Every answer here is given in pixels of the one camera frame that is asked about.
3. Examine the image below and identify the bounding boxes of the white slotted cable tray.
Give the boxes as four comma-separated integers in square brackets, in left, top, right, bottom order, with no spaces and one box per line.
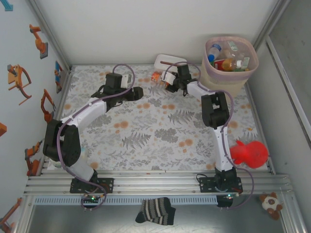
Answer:
[33,195,219,206]

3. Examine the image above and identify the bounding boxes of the aluminium frame post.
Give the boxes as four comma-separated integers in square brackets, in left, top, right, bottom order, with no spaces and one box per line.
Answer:
[252,0,292,50]
[26,0,71,71]

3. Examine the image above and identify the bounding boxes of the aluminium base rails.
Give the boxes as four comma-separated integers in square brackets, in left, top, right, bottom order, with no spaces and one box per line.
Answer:
[23,169,292,196]

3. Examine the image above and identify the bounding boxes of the blue orange wall sticker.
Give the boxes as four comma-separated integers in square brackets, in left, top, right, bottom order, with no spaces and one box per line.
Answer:
[54,60,64,94]

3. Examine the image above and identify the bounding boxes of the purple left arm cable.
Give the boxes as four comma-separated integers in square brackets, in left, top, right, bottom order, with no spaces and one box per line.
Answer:
[57,63,136,212]

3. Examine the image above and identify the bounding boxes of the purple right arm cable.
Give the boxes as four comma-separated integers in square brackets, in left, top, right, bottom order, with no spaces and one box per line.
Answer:
[162,62,255,211]

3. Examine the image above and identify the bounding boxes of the beige bin with pink bag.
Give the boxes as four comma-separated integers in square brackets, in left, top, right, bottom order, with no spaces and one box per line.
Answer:
[201,35,259,98]

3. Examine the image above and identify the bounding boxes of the colourful tissue pack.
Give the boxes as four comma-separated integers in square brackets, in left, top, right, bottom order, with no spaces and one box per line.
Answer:
[51,147,87,168]

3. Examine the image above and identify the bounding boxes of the white tissue box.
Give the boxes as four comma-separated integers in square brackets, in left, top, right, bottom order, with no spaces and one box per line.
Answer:
[154,53,188,73]

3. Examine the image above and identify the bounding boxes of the brown white plush toy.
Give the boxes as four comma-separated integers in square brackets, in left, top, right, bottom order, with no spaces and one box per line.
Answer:
[259,192,284,221]

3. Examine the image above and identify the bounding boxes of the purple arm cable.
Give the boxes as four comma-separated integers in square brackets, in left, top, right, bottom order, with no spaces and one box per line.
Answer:
[57,63,136,212]
[162,62,255,211]

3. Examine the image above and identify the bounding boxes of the blue tinted water bottle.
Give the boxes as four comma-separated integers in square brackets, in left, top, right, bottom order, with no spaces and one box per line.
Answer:
[208,43,223,58]

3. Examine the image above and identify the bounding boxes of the grey side panel frame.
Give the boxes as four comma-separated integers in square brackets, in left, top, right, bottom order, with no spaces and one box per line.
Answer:
[264,33,311,151]

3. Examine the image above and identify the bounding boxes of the orange label plastic bottle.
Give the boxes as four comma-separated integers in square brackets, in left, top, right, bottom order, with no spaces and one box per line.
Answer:
[150,71,171,87]

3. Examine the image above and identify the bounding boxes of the red plush toy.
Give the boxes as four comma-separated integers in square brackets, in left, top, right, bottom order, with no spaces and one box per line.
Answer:
[229,140,270,170]

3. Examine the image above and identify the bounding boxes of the black white striped sock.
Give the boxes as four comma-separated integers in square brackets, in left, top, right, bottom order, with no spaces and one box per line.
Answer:
[135,197,176,226]

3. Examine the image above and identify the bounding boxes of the orange claw machine sticker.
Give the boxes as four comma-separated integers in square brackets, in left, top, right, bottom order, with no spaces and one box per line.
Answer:
[6,64,33,106]

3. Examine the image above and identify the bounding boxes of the floral tablecloth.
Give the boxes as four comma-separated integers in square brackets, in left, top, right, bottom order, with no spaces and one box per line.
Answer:
[47,64,262,171]

